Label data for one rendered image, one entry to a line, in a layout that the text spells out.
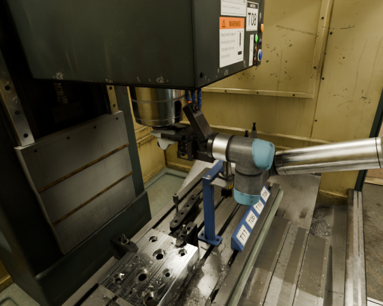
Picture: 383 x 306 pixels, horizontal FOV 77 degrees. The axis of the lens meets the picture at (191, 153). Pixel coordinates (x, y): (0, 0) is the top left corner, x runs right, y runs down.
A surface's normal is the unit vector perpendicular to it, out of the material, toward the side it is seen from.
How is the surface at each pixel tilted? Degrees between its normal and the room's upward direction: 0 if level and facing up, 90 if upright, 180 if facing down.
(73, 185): 89
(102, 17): 90
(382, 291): 0
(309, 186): 24
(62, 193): 90
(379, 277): 0
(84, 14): 90
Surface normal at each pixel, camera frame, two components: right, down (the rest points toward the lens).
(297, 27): -0.51, 0.40
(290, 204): -0.26, -0.65
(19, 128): 0.86, 0.18
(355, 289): -0.06, -0.90
